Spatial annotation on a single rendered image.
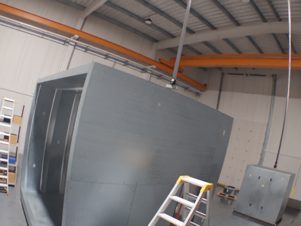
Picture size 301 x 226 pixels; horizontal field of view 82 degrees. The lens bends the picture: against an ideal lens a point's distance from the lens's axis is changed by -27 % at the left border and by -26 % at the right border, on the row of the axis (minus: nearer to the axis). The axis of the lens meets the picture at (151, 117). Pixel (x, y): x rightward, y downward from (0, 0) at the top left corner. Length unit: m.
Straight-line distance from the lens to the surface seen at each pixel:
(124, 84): 2.18
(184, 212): 2.71
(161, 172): 2.69
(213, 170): 3.61
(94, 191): 2.25
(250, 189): 8.91
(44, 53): 10.59
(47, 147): 5.57
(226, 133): 3.66
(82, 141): 2.03
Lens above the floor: 2.76
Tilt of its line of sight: 2 degrees up
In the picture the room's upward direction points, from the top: 13 degrees clockwise
